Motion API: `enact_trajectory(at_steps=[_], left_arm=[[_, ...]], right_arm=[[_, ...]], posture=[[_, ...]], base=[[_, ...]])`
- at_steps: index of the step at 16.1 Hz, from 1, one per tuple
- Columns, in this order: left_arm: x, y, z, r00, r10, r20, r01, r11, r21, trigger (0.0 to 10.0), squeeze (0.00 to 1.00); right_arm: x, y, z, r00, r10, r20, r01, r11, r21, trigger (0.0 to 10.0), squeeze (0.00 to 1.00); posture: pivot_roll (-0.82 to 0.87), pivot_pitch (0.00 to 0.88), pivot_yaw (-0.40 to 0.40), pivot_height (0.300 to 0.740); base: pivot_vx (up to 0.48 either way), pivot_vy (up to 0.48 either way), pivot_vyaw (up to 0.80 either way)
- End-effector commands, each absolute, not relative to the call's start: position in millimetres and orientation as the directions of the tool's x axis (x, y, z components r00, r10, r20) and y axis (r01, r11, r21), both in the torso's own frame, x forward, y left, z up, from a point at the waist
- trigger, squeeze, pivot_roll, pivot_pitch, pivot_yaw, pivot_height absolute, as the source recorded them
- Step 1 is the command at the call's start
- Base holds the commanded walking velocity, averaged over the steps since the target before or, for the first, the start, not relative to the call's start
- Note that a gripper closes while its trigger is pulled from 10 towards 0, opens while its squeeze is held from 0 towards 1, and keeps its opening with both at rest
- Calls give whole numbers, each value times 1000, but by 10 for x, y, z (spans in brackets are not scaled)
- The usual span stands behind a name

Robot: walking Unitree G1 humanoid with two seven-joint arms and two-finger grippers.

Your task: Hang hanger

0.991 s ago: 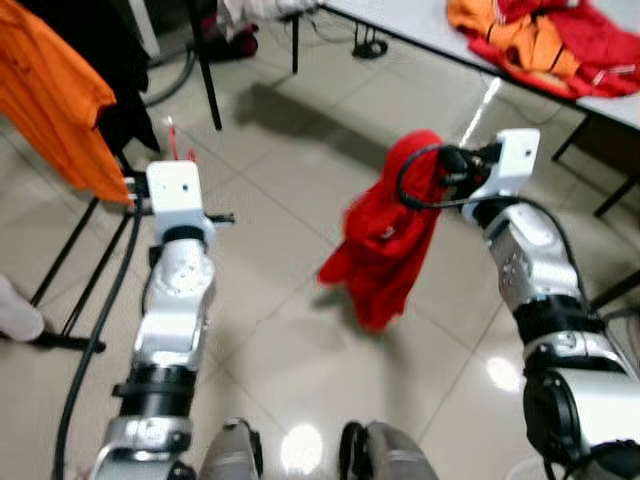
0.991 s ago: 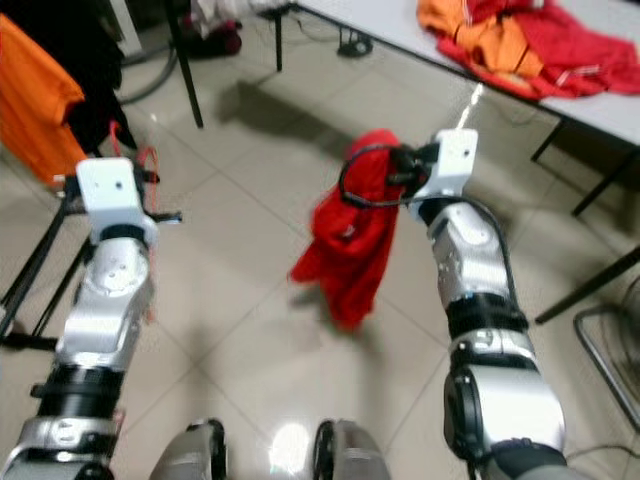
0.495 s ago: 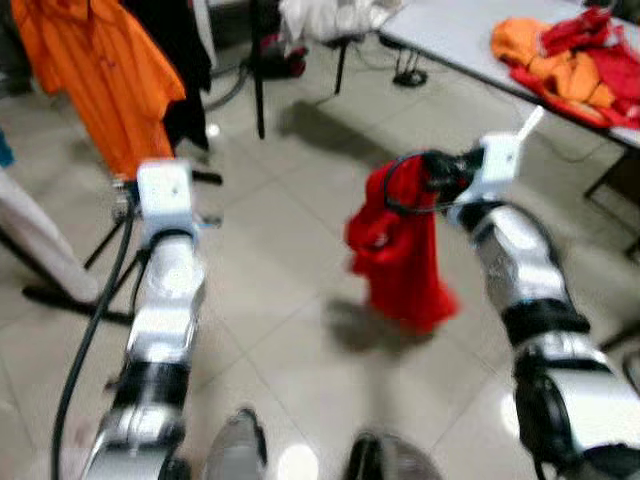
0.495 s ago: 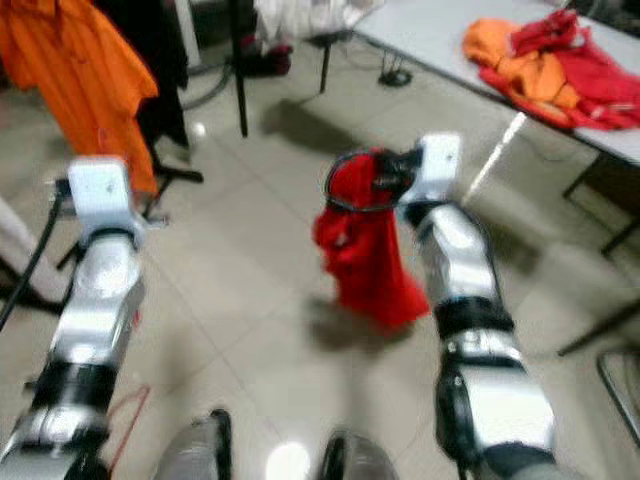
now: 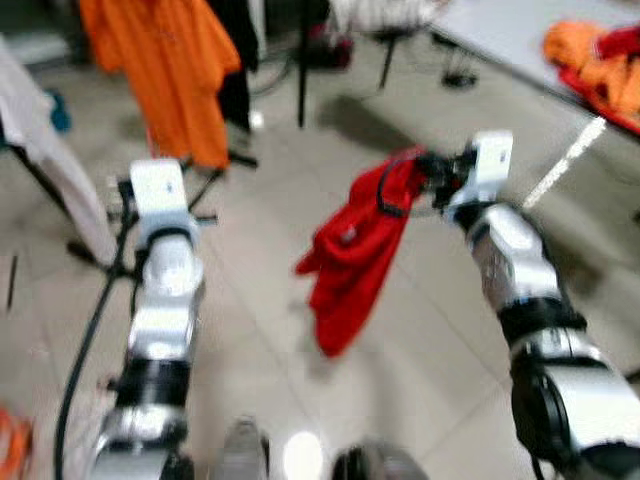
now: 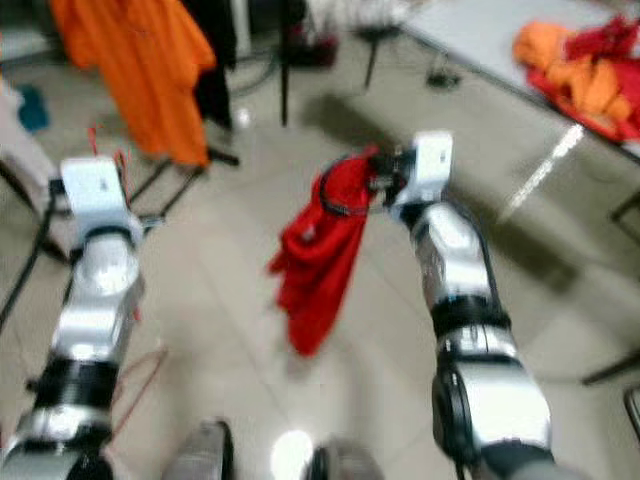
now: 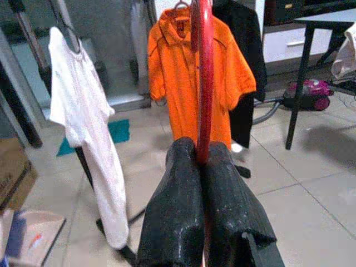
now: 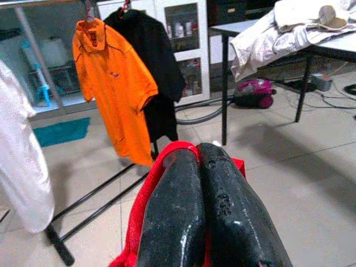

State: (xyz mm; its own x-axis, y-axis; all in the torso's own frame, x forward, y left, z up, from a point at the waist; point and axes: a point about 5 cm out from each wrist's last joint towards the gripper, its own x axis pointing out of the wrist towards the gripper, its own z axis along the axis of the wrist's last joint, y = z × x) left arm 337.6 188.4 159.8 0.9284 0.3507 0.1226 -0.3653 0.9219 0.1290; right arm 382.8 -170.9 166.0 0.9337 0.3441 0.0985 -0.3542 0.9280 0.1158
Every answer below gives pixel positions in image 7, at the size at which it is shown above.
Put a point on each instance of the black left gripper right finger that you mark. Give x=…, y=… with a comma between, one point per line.
x=233, y=217

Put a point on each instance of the red clothes hanger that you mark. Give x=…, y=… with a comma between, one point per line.
x=205, y=97
x=182, y=3

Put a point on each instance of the black shirt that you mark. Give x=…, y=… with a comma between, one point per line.
x=244, y=41

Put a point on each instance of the beige cloth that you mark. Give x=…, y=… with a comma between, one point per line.
x=345, y=55

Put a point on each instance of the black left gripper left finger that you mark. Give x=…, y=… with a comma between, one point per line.
x=172, y=217

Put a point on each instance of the teal floor mat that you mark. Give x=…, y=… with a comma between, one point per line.
x=119, y=130

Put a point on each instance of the purple vacuum cleaner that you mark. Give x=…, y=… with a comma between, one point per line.
x=311, y=89

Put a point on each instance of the white table black legs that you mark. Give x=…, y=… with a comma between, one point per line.
x=303, y=83

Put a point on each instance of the orange polo shirt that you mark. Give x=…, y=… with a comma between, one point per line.
x=178, y=83

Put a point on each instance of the steel and black clothes rack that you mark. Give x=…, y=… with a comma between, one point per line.
x=66, y=25

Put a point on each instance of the white T-shirt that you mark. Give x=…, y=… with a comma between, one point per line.
x=83, y=111

